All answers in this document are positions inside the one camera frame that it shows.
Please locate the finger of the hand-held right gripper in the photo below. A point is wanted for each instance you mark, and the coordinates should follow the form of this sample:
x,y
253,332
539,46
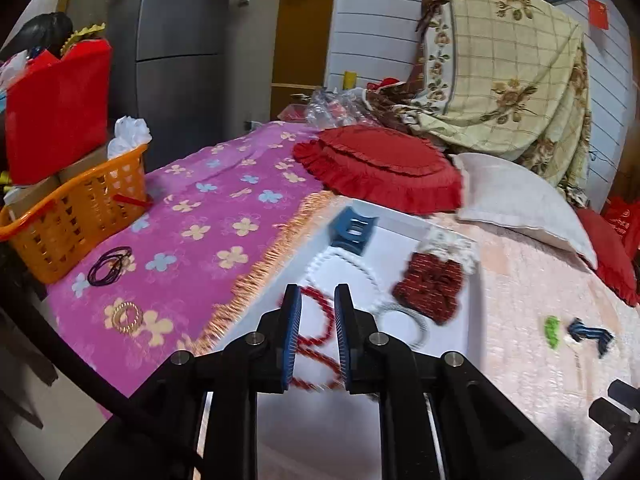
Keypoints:
x,y
607,417
625,394

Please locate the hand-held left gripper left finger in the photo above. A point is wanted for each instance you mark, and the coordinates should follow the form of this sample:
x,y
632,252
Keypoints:
x,y
292,335

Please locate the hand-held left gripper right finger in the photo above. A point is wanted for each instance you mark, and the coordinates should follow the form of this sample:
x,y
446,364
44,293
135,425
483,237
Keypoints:
x,y
342,340

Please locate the blue hair claw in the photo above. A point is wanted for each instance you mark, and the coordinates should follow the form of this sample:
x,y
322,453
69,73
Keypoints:
x,y
345,237

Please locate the red polka-dot scrunchie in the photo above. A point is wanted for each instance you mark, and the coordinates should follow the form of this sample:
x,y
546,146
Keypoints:
x,y
430,285

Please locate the white jewelry box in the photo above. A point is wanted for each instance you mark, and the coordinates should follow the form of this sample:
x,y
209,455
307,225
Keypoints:
x,y
385,245

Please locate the cream polka-dot scrunchie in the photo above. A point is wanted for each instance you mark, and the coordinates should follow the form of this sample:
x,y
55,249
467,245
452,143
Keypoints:
x,y
467,257

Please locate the peach quilted bedspread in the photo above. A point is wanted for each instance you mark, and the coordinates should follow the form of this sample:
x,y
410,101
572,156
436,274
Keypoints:
x,y
525,285

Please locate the pink floral blanket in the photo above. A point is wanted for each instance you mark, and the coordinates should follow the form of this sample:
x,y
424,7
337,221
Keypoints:
x,y
225,200

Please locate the red shopping bag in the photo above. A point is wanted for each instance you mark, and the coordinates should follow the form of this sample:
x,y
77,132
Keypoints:
x,y
625,215

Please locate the red ruffled round pillow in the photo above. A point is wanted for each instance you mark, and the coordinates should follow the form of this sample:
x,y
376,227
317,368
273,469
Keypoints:
x,y
385,160

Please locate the beige pillow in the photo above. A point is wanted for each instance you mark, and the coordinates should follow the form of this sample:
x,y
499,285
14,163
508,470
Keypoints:
x,y
510,195

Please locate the clear plastic bag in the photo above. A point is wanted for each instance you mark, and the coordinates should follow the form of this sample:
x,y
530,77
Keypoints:
x,y
325,110

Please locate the orange plastic basket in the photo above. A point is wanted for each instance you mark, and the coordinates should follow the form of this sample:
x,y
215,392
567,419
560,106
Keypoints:
x,y
75,215

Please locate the yellow container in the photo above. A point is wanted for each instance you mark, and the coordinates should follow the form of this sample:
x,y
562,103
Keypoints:
x,y
349,81

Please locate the white plastic bag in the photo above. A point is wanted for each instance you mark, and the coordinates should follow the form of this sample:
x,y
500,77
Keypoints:
x,y
130,132

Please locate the cardboard box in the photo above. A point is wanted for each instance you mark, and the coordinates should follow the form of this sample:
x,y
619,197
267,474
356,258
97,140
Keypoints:
x,y
80,165

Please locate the wooden door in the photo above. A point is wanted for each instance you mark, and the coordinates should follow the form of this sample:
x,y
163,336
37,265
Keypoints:
x,y
302,35

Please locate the floral checked quilt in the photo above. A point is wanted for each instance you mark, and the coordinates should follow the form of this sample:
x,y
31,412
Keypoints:
x,y
500,60

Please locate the grey refrigerator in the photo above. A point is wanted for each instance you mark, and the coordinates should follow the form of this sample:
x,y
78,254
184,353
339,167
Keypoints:
x,y
175,35

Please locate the red gift bag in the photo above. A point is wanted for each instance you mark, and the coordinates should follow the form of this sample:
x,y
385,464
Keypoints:
x,y
55,110

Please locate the black bag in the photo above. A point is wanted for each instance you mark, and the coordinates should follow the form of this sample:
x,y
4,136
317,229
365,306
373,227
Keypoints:
x,y
42,32

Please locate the red wall paper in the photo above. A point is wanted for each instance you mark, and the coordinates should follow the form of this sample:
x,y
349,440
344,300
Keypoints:
x,y
598,14

